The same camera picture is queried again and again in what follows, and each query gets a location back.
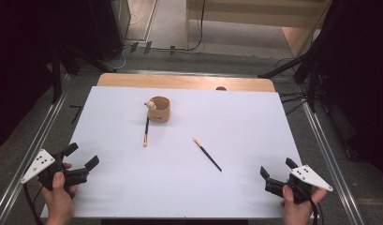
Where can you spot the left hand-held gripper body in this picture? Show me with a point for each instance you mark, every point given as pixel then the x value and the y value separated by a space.
pixel 39 164

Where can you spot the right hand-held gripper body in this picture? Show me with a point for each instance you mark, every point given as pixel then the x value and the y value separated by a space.
pixel 307 176

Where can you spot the brown cup with animal figure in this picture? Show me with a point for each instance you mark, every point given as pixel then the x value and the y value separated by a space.
pixel 159 115

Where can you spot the person's right hand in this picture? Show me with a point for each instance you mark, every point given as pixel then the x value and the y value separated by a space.
pixel 297 212

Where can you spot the person's left hand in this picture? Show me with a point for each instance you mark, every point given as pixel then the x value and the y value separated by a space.
pixel 59 203

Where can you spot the black metal stand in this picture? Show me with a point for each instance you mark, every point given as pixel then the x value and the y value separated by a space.
pixel 312 90
pixel 56 81

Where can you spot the white table sheet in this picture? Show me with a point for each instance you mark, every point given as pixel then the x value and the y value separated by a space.
pixel 179 187

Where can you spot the dark curtain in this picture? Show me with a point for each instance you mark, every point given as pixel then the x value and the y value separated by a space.
pixel 360 78
pixel 17 62

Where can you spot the wooden table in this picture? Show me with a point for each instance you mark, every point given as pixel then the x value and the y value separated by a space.
pixel 179 82

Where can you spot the black cabinet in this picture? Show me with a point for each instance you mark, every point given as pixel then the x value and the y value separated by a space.
pixel 108 28

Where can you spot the light wooden furniture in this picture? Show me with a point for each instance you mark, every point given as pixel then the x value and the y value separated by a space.
pixel 257 15

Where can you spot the metal floor rail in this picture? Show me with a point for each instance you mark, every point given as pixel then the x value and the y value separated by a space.
pixel 328 156
pixel 39 140

